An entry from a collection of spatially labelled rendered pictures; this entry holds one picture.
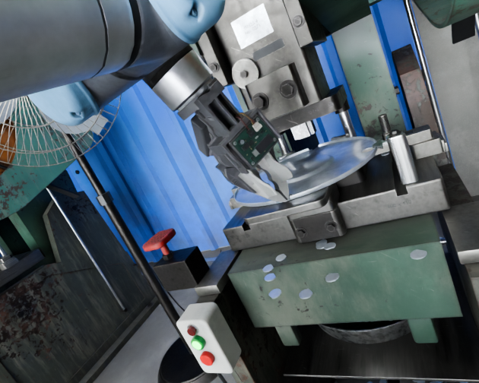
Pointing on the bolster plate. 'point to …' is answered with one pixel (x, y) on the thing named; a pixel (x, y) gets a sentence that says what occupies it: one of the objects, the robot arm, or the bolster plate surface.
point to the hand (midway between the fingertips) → (279, 194)
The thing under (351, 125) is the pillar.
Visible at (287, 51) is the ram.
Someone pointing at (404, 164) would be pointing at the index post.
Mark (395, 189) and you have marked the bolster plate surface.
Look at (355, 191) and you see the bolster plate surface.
